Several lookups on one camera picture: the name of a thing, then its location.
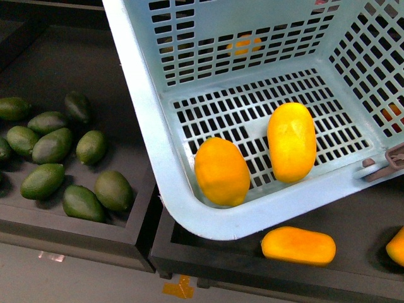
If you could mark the yellow lemon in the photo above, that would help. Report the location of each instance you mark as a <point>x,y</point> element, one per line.
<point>221,172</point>

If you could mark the light blue plastic basket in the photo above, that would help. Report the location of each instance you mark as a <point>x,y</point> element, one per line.
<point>197,69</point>

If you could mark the yellow mango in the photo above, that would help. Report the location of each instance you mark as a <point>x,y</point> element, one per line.
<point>292,142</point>

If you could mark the orange mango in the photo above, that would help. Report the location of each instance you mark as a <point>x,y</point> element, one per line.
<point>295,245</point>

